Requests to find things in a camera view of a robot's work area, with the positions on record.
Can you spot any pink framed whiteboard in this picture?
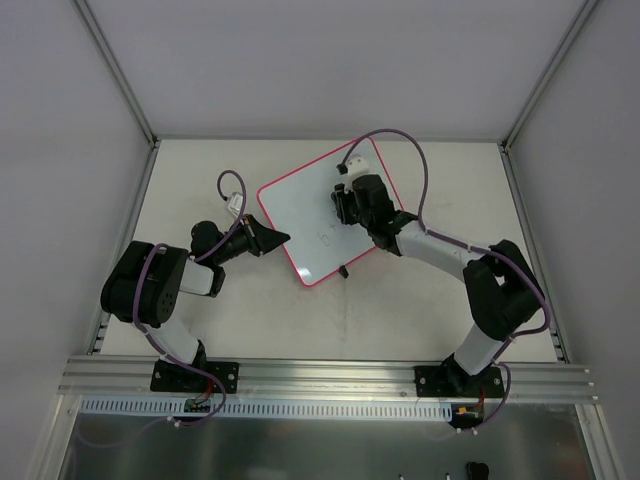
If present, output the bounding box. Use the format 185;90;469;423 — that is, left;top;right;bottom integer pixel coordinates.
256;144;375;288

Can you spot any black whiteboard eraser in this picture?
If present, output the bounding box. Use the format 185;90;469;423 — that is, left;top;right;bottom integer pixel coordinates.
331;183;349;225

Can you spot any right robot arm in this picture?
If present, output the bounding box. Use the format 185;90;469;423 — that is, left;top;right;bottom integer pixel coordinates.
331;167;548;396

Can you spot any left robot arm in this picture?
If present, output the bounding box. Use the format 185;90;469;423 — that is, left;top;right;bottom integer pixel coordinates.
100;215;290;390

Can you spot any black whiteboard foot near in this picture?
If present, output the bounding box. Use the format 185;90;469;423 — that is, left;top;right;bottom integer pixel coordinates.
338;265;349;279

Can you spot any black object bottom edge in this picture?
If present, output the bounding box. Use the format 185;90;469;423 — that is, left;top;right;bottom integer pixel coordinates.
466;462;490;480

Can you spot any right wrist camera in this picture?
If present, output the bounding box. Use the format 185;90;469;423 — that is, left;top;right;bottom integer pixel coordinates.
336;154;370;180

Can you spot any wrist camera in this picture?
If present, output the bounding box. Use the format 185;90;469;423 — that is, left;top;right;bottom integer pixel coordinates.
225;191;246;218
336;154;370;180

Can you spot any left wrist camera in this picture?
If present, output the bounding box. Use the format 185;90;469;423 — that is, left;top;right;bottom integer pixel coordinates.
225;191;246;218

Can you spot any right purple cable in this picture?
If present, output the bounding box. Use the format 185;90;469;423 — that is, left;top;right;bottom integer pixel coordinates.
342;128;556;441

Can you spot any purple cable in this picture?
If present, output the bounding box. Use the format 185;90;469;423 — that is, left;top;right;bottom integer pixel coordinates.
74;170;246;449
342;128;556;441

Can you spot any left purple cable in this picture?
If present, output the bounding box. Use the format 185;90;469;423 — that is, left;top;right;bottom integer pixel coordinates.
74;170;246;449

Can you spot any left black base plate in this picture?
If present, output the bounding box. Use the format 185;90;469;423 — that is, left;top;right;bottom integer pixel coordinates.
150;360;240;394

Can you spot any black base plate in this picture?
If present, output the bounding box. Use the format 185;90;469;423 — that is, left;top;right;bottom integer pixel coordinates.
413;364;505;399
150;360;240;394

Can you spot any slotted cable duct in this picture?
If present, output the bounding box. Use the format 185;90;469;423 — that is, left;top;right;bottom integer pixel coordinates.
79;396;453;423

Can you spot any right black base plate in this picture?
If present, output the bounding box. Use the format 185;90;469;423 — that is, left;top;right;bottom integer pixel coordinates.
413;364;505;399

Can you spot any aluminium mounting rail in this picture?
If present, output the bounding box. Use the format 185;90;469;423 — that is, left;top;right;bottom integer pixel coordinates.
57;355;600;404

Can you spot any left frame post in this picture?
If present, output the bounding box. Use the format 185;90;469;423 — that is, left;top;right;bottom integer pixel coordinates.
71;0;158;147

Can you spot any frame post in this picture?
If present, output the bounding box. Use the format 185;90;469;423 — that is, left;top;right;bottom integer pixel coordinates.
501;0;601;151
71;0;158;147

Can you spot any right frame post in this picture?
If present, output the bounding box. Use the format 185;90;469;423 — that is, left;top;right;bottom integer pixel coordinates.
501;0;601;151

